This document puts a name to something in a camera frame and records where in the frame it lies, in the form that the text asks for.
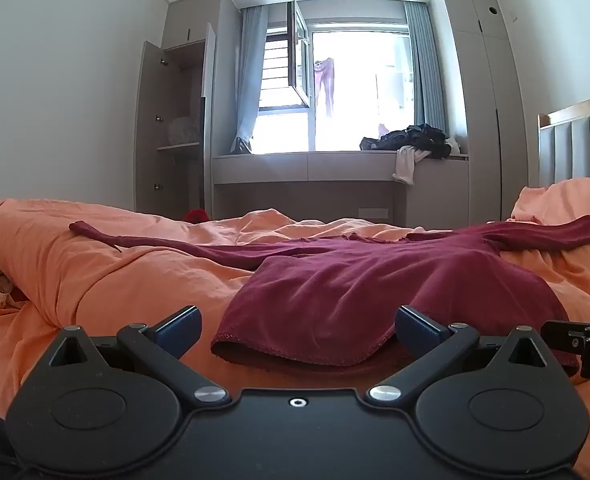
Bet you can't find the bright window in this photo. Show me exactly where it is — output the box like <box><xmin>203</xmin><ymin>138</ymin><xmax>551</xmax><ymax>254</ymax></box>
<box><xmin>252</xmin><ymin>20</ymin><xmax>416</xmax><ymax>153</ymax></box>

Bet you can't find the white hanging garment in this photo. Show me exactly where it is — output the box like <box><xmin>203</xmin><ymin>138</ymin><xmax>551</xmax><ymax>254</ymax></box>
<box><xmin>392</xmin><ymin>145</ymin><xmax>432</xmax><ymax>186</ymax></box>

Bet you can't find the sheer pale blue curtain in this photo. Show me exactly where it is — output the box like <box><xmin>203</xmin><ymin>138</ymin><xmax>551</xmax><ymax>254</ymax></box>
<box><xmin>232</xmin><ymin>5</ymin><xmax>268</xmax><ymax>155</ymax></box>

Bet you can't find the pink garment hanging outside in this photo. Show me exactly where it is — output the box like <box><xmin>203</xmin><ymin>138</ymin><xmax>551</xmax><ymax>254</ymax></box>
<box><xmin>314</xmin><ymin>57</ymin><xmax>336</xmax><ymax>120</ymax></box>

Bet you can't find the tall beige closed wardrobe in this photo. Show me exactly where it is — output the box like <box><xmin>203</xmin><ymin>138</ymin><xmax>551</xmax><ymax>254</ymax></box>
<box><xmin>437</xmin><ymin>0</ymin><xmax>530</xmax><ymax>226</ymax></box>

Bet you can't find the pile of dark clothes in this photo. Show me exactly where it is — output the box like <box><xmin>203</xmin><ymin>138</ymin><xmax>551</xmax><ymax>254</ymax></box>
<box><xmin>360</xmin><ymin>124</ymin><xmax>458</xmax><ymax>158</ymax></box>

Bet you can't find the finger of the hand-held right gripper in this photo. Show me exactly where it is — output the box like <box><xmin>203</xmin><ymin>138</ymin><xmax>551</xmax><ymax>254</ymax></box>
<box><xmin>544</xmin><ymin>319</ymin><xmax>590</xmax><ymax>380</ymax></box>

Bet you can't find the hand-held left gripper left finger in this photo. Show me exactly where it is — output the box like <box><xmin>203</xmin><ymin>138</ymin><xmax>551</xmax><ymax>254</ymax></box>
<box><xmin>47</xmin><ymin>305</ymin><xmax>230</xmax><ymax>407</ymax></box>

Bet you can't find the beige window bench with drawers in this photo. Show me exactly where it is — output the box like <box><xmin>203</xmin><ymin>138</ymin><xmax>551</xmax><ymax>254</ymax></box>
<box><xmin>212</xmin><ymin>150</ymin><xmax>470</xmax><ymax>228</ymax></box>

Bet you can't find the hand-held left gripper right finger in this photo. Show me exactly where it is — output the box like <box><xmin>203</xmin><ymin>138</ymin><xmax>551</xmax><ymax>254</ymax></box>
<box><xmin>367</xmin><ymin>305</ymin><xmax>550</xmax><ymax>406</ymax></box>

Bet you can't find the maroon long-sleeved shirt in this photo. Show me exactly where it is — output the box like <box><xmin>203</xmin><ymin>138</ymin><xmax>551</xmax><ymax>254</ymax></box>
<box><xmin>69</xmin><ymin>212</ymin><xmax>590</xmax><ymax>378</ymax></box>

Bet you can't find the grey padded wooden headboard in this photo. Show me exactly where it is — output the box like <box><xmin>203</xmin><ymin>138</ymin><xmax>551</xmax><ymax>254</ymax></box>
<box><xmin>537</xmin><ymin>91</ymin><xmax>590</xmax><ymax>188</ymax></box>

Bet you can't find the orange duvet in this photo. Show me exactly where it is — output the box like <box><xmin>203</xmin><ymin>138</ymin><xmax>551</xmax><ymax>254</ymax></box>
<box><xmin>0</xmin><ymin>177</ymin><xmax>590</xmax><ymax>480</ymax></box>

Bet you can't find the open beige wardrobe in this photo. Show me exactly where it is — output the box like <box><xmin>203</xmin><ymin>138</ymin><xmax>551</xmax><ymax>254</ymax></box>
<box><xmin>134</xmin><ymin>22</ymin><xmax>216</xmax><ymax>221</ymax></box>

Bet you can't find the open window sash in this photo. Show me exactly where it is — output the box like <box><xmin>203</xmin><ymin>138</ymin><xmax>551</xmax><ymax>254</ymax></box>
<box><xmin>257</xmin><ymin>0</ymin><xmax>312</xmax><ymax>111</ymax></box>

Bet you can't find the thick grey-blue curtain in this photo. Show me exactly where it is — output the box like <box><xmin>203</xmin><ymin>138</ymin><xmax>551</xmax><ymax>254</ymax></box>
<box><xmin>404</xmin><ymin>1</ymin><xmax>448</xmax><ymax>136</ymax></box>

